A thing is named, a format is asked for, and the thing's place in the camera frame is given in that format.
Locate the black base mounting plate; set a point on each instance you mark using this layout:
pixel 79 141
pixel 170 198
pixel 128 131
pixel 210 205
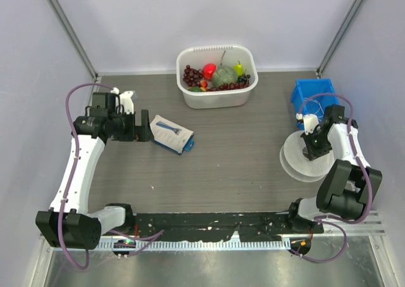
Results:
pixel 216 227

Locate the blue plastic storage bin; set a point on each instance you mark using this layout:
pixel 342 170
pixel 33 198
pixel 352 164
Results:
pixel 305 91

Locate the white plastic fruit basket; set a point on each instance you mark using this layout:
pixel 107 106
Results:
pixel 228 54

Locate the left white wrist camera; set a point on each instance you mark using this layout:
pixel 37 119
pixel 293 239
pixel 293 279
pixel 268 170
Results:
pixel 126 101

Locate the yellow green pear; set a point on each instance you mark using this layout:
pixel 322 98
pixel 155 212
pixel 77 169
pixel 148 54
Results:
pixel 239 69

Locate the white slotted cable duct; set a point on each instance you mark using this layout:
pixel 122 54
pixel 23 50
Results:
pixel 165 246

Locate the green melon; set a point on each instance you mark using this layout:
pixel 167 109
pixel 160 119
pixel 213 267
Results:
pixel 223 74

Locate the green lime fruit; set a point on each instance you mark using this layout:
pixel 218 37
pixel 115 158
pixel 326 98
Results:
pixel 195 89

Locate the orange peach fruit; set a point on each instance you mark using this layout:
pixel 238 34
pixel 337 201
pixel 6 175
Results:
pixel 203 84

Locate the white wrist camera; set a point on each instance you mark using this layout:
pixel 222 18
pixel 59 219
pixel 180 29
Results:
pixel 126 101
pixel 309 121

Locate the dark blue grapes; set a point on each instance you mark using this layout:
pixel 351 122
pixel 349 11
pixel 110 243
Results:
pixel 243 79

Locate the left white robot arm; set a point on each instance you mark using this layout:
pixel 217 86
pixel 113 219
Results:
pixel 67 222

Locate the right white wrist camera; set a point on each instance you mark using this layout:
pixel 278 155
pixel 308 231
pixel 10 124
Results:
pixel 309 121

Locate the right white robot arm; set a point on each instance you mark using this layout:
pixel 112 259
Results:
pixel 349 188

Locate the white perforated filament spool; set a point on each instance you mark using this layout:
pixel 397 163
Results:
pixel 294 160

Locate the dark red grape bunch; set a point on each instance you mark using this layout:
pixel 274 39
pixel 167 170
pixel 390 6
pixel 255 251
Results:
pixel 229 87

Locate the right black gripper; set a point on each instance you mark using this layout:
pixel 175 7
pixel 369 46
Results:
pixel 313 152

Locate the blue razor package box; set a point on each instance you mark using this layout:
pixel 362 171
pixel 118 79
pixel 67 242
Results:
pixel 171 136

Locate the red pomegranate fruit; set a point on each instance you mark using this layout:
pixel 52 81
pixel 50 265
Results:
pixel 208 71

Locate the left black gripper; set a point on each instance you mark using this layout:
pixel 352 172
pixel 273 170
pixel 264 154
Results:
pixel 140 133

